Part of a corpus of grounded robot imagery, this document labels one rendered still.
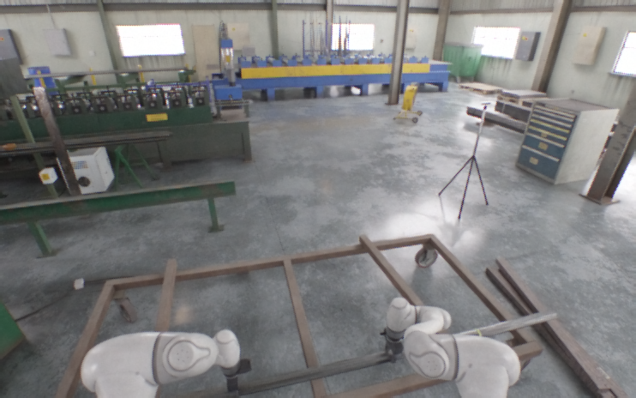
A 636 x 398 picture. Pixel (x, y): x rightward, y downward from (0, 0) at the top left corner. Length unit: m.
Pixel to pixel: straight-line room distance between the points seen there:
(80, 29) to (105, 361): 13.61
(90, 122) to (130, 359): 4.48
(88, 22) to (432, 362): 13.95
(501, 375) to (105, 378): 1.05
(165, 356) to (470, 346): 0.84
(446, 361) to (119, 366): 0.86
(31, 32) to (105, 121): 9.83
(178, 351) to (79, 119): 4.59
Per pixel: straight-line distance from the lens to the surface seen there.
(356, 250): 2.64
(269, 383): 1.78
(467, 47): 13.84
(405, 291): 2.26
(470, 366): 1.11
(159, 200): 3.44
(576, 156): 5.53
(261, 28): 13.74
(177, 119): 5.01
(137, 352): 0.99
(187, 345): 0.92
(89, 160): 4.69
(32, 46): 14.86
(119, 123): 5.15
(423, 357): 1.05
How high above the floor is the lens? 1.89
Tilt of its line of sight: 29 degrees down
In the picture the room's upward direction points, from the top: straight up
